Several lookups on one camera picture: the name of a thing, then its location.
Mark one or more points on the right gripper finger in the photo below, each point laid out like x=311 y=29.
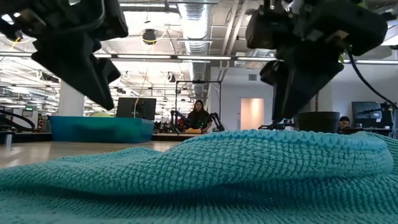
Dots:
x=271 y=73
x=304 y=81

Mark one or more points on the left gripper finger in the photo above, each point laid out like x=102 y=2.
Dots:
x=109 y=71
x=74 y=68

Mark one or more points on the teal microfiber towel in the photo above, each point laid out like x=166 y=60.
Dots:
x=199 y=174

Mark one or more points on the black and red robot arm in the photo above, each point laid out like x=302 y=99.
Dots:
x=177 y=121

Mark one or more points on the small black robot arm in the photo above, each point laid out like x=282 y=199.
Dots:
x=276 y=126

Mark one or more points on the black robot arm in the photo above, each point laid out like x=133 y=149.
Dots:
x=217 y=121

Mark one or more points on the white pillar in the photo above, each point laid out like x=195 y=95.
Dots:
x=70 y=105

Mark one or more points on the black flat monitor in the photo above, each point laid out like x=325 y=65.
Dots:
x=127 y=109

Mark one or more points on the black plant pot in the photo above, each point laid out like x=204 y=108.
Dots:
x=323 y=121

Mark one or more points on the person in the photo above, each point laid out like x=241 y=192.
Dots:
x=344 y=120
x=199 y=118

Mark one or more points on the teal plastic bin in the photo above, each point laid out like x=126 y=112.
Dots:
x=102 y=130

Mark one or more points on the dark wide monitor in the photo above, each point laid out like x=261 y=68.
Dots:
x=363 y=110

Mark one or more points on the black gantry stand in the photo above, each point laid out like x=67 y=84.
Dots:
x=199 y=81

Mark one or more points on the white cabinet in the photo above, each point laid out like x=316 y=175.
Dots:
x=18 y=121

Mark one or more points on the wooden workbench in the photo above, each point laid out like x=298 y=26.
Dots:
x=168 y=134

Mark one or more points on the small yellow-orange object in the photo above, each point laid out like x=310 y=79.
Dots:
x=194 y=131

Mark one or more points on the small metal cylinder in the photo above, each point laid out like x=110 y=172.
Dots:
x=8 y=140

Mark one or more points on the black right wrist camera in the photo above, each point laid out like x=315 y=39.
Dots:
x=262 y=29

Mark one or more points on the black ceiling camera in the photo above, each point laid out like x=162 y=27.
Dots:
x=149 y=36

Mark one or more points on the black aluminium table frame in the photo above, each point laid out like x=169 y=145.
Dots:
x=31 y=137

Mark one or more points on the silver ribbed ventilation duct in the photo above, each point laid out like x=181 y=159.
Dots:
x=196 y=25

